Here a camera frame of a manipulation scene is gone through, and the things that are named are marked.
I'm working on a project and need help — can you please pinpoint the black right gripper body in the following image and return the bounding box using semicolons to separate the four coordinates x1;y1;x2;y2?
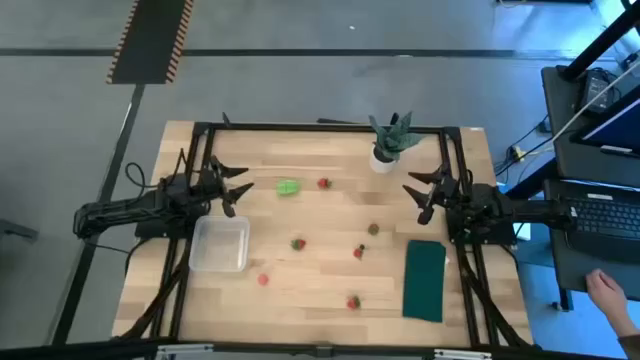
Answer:
429;173;459;212

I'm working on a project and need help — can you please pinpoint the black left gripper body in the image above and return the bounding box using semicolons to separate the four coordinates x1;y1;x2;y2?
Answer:
197;167;231;206

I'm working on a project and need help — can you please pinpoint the person's forearm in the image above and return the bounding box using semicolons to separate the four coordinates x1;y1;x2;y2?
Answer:
617;319;640;360

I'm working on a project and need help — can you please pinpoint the clear plastic tupperware container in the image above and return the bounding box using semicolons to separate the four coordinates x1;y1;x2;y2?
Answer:
188;214;251;274

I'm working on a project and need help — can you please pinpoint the white round plant pot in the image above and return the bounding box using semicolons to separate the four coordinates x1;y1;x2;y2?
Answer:
368;144;400;175

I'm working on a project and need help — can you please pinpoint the green snake plant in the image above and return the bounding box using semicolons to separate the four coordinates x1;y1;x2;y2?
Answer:
368;110;426;162

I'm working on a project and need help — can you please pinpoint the dark green folded cloth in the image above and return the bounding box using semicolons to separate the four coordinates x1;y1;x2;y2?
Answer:
402;239;447;324

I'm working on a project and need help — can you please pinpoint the black workstation desk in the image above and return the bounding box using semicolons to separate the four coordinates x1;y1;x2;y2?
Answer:
541;64;640;302

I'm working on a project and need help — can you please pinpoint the black orange-striped floor mat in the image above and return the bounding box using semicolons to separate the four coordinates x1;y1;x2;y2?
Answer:
105;0;195;86

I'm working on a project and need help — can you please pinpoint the black power adapter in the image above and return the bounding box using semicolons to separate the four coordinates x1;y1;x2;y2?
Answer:
579;69;615;115

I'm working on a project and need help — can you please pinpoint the black computer monitor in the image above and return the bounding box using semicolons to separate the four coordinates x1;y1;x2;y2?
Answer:
569;84;640;160

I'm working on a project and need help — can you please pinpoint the person's hand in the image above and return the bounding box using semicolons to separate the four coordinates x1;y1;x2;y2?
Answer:
585;268;629;326

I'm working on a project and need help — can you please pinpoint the grey chair base leg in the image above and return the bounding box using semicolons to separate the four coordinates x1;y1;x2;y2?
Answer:
0;218;39;242

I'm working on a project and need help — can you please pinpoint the black diagonal pole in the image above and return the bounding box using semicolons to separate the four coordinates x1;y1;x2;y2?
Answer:
558;0;640;82

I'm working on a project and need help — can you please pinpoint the black crossbar with silver brackets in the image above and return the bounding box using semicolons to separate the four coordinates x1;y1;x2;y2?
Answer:
0;338;640;360

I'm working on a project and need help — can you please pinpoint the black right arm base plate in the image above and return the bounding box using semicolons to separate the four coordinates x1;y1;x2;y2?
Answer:
446;204;517;246

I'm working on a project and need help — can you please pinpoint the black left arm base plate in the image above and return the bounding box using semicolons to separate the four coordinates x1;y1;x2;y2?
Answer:
134;199;206;240

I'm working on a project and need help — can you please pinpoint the black aluminium table frame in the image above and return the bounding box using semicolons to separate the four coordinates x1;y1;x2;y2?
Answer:
119;121;536;349

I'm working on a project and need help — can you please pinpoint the white cable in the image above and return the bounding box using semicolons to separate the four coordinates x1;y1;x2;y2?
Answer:
549;59;640;144

